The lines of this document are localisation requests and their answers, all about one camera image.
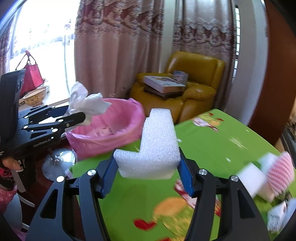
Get flat dark box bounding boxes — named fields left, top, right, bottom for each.
left=144, top=86, right=185, bottom=100

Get small blue printed box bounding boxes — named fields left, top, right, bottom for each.
left=173, top=70, right=189, bottom=84

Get beige lace curtain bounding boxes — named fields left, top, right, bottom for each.
left=74, top=0, right=165, bottom=109
left=0, top=23, right=17, bottom=77
left=172, top=0, right=237, bottom=112

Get small pink foam net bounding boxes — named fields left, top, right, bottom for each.
left=266, top=151, right=295, bottom=200

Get green cartoon printed tablecloth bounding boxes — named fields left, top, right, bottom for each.
left=72, top=108, right=294, bottom=241

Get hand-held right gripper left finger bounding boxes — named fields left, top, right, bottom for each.
left=26, top=152, right=118, bottom=241

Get bin with pink liner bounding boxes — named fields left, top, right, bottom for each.
left=65, top=98, right=145, bottom=160

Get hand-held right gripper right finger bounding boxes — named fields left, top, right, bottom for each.
left=177, top=151, right=271, bottom=241

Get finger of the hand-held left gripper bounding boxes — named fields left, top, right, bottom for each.
left=18, top=105, right=70, bottom=121
left=23, top=112, right=86, bottom=135

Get white tissue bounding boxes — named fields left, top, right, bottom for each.
left=66, top=81, right=112, bottom=126

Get person's left hand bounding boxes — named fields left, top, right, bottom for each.
left=0, top=156, right=23, bottom=172

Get white foam block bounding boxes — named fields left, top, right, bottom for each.
left=236, top=162, right=270, bottom=202

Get yellow patterned bowl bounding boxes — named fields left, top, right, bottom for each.
left=22, top=86, right=48, bottom=107

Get chrome round stand base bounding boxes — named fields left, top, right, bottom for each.
left=42, top=148, right=76, bottom=181

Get L-shaped white foam piece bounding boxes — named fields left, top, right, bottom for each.
left=113, top=108, right=181, bottom=180

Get yellow leather armchair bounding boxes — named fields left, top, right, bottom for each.
left=130, top=51, right=225, bottom=124

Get person's pink patterned clothing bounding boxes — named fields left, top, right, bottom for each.
left=0, top=167, right=19, bottom=209

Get flat white cardboard box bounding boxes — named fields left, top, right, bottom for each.
left=143, top=76, right=186, bottom=93

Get brown wooden panel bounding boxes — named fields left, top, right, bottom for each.
left=248, top=0, right=296, bottom=149

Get red bag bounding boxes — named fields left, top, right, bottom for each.
left=15, top=50, right=45, bottom=93

